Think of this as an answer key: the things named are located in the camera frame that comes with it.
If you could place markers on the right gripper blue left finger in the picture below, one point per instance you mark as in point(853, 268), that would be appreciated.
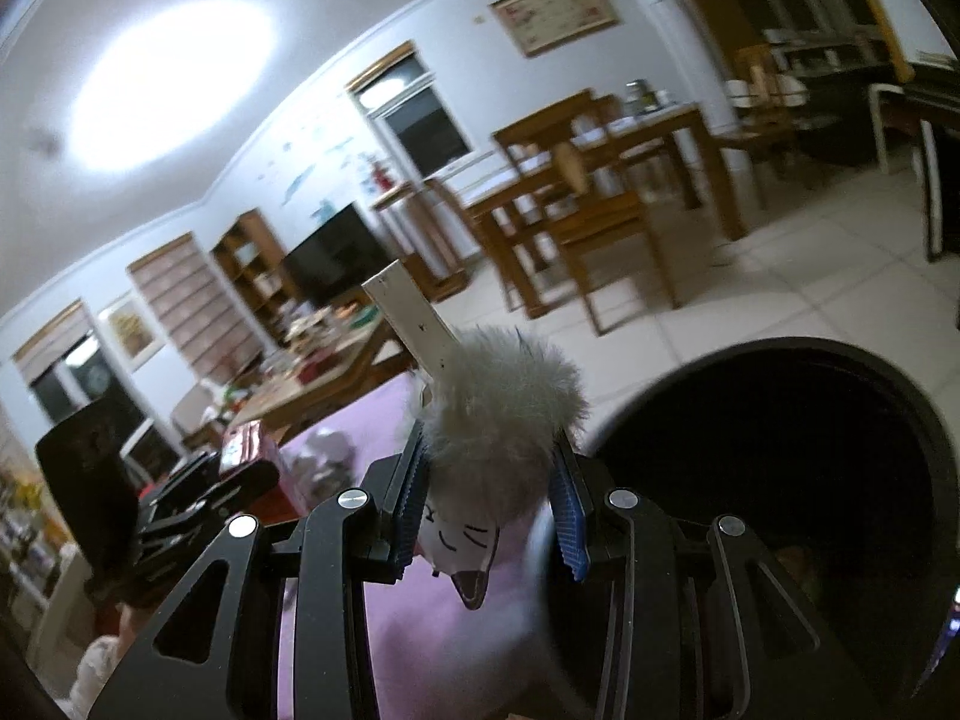
point(213, 648)

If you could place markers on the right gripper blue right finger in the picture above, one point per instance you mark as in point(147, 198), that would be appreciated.
point(662, 615)

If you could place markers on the red milk carton back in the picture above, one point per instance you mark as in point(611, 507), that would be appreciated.
point(251, 452)

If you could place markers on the grey furry cat toy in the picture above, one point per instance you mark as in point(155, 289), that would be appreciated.
point(489, 430)

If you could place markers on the black trash bin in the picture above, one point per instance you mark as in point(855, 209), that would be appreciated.
point(856, 458)

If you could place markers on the framed sunflower picture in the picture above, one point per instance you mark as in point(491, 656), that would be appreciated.
point(128, 323)

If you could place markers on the purple tablecloth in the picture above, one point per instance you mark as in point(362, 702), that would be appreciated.
point(433, 658)

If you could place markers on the wooden coffee table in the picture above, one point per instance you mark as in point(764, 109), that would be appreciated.
point(361, 361)

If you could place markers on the wooden bookshelf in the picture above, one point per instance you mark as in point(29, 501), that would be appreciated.
point(252, 259)

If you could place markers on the black television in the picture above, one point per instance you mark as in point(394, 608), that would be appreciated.
point(340, 255)

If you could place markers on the tall wooden plant stand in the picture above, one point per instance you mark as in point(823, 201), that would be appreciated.
point(420, 242)

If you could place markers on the wooden dining table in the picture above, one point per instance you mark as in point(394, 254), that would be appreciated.
point(505, 215)

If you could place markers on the wooden dining chair front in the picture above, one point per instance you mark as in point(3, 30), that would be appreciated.
point(592, 202)

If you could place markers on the white standing air conditioner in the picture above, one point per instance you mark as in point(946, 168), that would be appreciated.
point(700, 76)

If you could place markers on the framed floral picture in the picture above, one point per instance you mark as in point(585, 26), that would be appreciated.
point(537, 26)

